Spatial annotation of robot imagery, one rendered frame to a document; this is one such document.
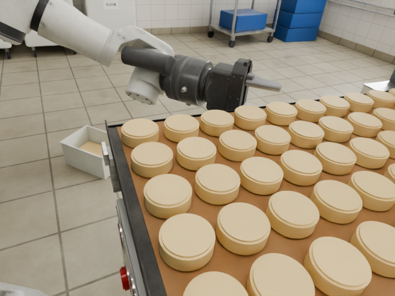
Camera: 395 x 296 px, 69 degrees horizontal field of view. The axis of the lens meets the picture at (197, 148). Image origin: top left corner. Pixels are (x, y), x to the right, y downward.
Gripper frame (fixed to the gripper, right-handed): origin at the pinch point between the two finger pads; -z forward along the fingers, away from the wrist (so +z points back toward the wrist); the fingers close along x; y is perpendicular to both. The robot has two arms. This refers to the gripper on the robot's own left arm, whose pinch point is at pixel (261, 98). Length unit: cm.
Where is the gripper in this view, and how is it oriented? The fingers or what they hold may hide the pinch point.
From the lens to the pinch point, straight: 54.6
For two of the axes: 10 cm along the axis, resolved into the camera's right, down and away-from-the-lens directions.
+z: -9.1, -2.9, 2.9
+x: 0.7, -8.1, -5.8
